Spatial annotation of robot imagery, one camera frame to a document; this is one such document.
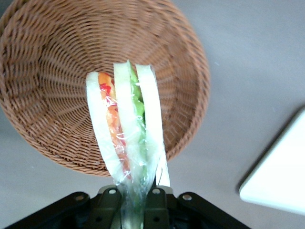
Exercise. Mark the brown wicker basket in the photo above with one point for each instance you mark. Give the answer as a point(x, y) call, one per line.
point(47, 71)

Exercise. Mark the cream plastic tray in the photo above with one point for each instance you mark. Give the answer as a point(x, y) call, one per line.
point(281, 171)

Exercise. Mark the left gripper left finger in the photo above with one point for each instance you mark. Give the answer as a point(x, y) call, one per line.
point(106, 207)

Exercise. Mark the plastic sandwich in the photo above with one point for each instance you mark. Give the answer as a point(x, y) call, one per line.
point(126, 107)

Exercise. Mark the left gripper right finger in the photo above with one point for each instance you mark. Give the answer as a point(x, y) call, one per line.
point(157, 210)

